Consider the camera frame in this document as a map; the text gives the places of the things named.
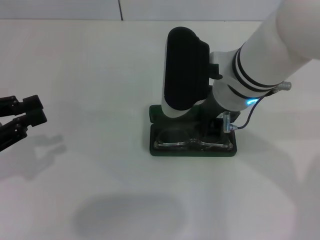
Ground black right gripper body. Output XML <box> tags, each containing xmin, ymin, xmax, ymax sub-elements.
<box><xmin>192</xmin><ymin>96</ymin><xmax>241</xmax><ymax>126</ymax></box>

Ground green glasses case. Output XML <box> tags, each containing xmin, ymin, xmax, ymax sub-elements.
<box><xmin>147</xmin><ymin>104</ymin><xmax>238</xmax><ymax>158</ymax></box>

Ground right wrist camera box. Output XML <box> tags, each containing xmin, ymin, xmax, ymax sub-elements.
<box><xmin>163</xmin><ymin>26</ymin><xmax>223</xmax><ymax>120</ymax></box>

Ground clear plastic glasses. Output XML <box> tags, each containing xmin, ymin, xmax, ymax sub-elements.
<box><xmin>153</xmin><ymin>127</ymin><xmax>233</xmax><ymax>151</ymax></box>

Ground right gripper cable with plugs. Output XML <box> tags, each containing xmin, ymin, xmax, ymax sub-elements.
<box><xmin>221</xmin><ymin>81</ymin><xmax>293</xmax><ymax>134</ymax></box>

